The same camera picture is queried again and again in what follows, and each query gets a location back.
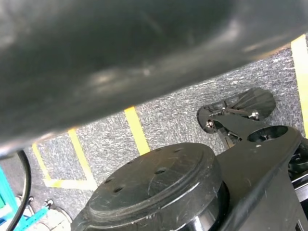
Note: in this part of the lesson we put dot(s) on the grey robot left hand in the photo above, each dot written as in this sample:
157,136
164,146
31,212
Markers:
120,47

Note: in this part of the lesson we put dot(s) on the black robot leg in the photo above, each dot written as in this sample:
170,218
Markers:
156,191

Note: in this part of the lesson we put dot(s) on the white machine base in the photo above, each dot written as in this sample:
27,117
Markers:
57,220

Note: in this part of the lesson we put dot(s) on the teal metal frame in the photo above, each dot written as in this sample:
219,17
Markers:
7,191

